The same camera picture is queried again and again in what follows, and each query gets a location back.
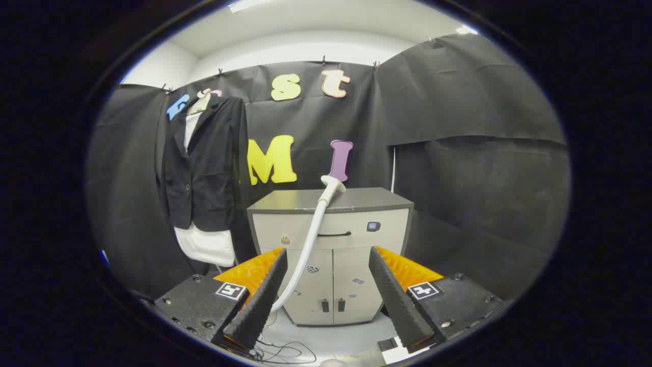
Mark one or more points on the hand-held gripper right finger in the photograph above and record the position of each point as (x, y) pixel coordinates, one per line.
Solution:
(395, 295)

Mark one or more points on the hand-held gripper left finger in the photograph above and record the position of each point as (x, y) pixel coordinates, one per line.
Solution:
(265, 295)

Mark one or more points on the white shirt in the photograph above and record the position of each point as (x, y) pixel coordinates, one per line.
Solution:
(209, 247)

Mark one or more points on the white garment steamer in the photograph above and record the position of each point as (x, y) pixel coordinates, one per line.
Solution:
(326, 204)

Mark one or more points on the black suit jacket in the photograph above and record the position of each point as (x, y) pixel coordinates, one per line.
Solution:
(209, 168)

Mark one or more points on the cream clothes hanger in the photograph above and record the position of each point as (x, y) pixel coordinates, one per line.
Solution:
(201, 102)

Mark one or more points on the grey cabinet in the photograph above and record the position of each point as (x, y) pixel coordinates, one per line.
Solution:
(351, 270)

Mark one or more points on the black backdrop cloth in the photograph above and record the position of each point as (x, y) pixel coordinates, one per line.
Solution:
(458, 102)

